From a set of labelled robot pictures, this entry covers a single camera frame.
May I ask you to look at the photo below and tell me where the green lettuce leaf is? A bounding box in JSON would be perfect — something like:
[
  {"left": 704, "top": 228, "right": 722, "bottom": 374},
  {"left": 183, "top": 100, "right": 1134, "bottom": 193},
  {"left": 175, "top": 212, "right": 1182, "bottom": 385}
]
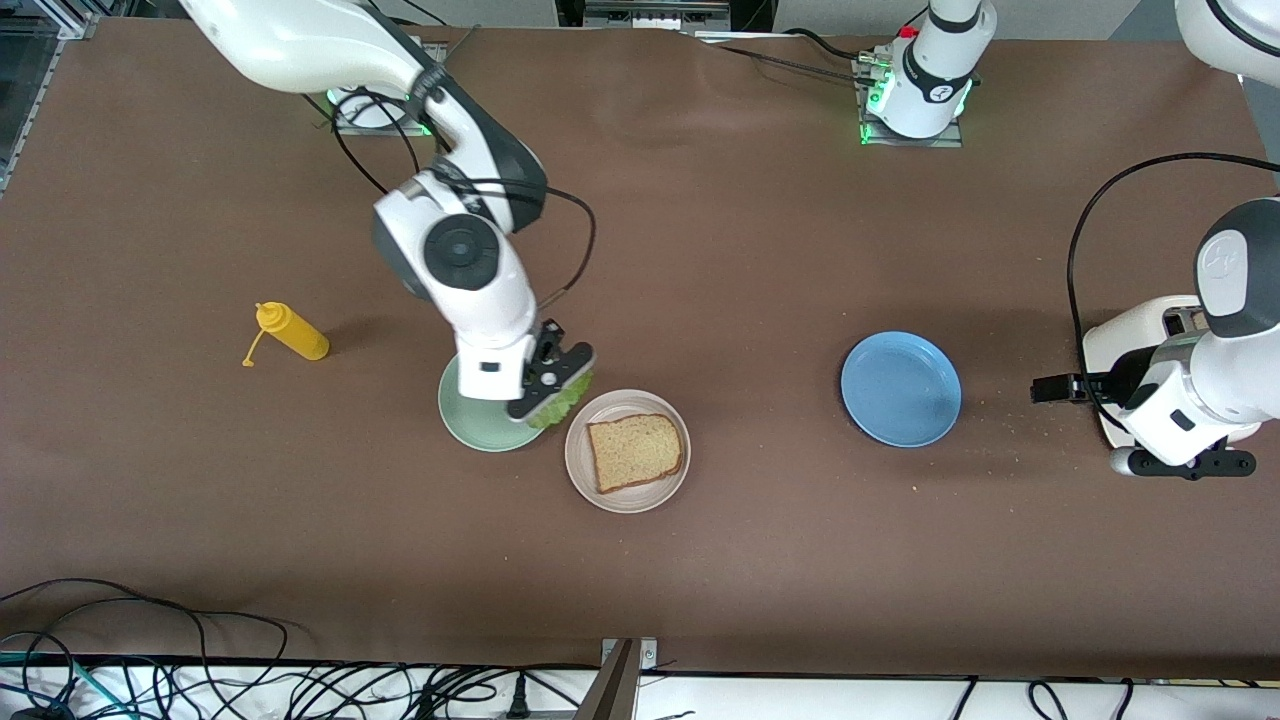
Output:
[{"left": 527, "top": 370, "right": 595, "bottom": 431}]

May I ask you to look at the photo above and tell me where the brown bread slice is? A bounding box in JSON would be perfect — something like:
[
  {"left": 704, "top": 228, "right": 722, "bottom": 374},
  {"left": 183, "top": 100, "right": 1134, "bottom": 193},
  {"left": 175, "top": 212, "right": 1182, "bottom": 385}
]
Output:
[{"left": 586, "top": 414, "right": 687, "bottom": 495}]

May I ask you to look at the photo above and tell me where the mint green plate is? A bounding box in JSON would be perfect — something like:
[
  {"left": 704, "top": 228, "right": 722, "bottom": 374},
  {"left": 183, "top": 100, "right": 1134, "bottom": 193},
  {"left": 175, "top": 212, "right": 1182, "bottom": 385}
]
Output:
[{"left": 438, "top": 352, "right": 549, "bottom": 453}]

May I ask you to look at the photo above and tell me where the blue plate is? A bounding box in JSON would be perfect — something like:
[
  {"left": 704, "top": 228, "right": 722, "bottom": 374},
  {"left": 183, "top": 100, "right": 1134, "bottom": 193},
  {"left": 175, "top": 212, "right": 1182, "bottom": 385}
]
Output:
[{"left": 840, "top": 331, "right": 963, "bottom": 449}]

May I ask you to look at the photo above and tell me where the beige plate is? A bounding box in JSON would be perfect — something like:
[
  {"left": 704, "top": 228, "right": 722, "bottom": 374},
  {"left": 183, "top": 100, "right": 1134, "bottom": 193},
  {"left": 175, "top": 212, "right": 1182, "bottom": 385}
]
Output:
[{"left": 564, "top": 389, "right": 692, "bottom": 515}]

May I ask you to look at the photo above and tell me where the white toaster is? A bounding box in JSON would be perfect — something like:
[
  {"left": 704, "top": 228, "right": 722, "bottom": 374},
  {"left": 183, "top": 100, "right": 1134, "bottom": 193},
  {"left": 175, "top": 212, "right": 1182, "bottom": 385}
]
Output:
[{"left": 1082, "top": 294, "right": 1213, "bottom": 451}]

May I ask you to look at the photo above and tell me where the yellow mustard squeeze bottle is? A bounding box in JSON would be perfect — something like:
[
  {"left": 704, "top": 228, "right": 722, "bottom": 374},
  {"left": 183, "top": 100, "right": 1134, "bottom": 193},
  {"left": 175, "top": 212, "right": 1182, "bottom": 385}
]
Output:
[{"left": 242, "top": 301, "right": 331, "bottom": 369}]

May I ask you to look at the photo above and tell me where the small metal bracket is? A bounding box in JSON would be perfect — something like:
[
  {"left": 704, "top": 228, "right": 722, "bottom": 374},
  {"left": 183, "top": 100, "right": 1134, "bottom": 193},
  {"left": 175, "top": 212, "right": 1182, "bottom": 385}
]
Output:
[{"left": 600, "top": 637, "right": 659, "bottom": 669}]

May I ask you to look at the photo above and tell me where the grey metal post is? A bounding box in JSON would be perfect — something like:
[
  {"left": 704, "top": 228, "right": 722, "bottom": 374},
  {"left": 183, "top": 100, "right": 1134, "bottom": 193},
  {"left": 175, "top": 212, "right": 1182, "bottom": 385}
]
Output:
[{"left": 575, "top": 640, "right": 641, "bottom": 720}]

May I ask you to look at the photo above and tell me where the silver metal bracket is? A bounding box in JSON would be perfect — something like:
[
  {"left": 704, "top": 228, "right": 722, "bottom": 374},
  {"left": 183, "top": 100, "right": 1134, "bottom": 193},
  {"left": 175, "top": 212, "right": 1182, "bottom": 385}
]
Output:
[{"left": 585, "top": 0, "right": 731, "bottom": 29}]

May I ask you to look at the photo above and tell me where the black braided cable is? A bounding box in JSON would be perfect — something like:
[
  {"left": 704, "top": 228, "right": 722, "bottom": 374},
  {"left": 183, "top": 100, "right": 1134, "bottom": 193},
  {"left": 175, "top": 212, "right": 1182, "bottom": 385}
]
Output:
[{"left": 690, "top": 28, "right": 881, "bottom": 91}]

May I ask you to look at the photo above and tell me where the aluminium frame rail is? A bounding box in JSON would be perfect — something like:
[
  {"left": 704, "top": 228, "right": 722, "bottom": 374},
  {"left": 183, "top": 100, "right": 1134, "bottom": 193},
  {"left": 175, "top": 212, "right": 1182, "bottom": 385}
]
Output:
[{"left": 30, "top": 0, "right": 101, "bottom": 41}]

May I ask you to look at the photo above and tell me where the teal cable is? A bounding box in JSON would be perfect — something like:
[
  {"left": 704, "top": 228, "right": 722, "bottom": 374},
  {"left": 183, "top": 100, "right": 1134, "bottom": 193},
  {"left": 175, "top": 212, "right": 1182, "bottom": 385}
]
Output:
[{"left": 0, "top": 652, "right": 131, "bottom": 717}]

